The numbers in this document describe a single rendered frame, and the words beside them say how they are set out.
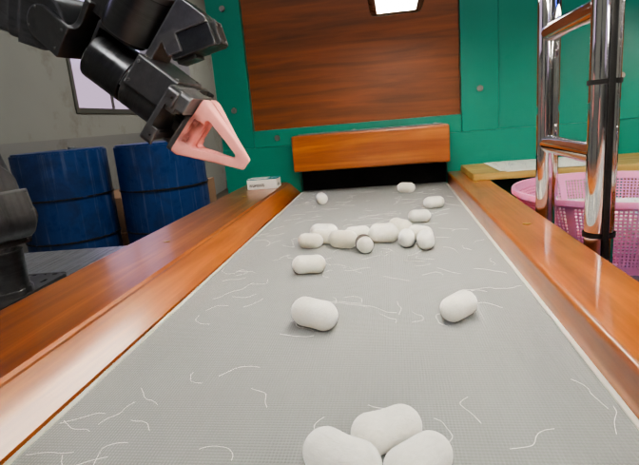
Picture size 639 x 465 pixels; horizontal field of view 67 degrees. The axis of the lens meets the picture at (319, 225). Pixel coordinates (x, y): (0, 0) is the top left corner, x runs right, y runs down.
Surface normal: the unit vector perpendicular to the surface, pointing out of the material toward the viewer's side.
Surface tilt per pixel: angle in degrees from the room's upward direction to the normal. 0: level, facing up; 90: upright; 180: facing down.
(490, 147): 90
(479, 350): 0
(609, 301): 0
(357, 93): 90
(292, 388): 0
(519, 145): 90
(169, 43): 90
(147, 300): 45
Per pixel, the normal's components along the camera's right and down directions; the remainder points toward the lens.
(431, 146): -0.14, 0.22
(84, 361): 0.64, -0.72
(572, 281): -0.08, -0.97
